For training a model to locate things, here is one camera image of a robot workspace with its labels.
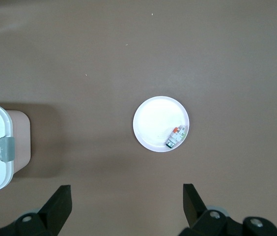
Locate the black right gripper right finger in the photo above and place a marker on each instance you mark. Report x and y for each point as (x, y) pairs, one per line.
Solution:
(197, 211)

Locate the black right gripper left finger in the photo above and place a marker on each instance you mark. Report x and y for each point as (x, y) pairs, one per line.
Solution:
(55, 209)

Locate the pale pink round plate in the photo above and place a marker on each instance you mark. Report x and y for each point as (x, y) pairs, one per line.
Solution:
(153, 123)

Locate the white switch with orange tab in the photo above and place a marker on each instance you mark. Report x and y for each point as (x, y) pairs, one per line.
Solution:
(176, 136)

